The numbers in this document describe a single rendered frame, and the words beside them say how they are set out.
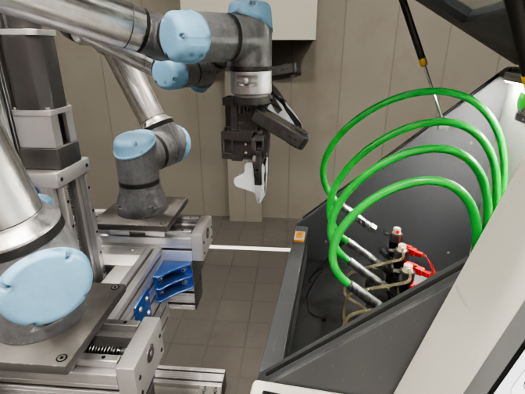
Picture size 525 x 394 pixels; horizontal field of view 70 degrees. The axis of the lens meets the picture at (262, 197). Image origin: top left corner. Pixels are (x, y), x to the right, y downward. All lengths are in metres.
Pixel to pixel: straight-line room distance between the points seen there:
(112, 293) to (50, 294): 0.27
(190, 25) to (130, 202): 0.65
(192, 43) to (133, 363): 0.53
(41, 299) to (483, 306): 0.53
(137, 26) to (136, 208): 0.58
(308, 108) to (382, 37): 0.78
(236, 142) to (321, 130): 2.63
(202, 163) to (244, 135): 2.80
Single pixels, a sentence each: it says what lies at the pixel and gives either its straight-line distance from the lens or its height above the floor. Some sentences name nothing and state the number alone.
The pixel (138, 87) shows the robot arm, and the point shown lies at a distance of 1.25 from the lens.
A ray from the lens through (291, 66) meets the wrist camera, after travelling 0.97.
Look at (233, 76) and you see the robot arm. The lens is 0.70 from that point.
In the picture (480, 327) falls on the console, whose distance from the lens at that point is 0.50.
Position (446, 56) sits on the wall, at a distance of 3.45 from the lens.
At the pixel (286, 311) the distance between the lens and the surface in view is 0.88.
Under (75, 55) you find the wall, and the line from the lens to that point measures 3.74.
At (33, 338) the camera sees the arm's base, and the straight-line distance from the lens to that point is 0.77.
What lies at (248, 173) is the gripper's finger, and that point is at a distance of 0.73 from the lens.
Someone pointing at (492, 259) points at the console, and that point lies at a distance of 0.51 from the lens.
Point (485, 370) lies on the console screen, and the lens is 0.47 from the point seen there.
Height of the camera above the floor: 1.50
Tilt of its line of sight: 22 degrees down
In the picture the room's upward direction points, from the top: straight up
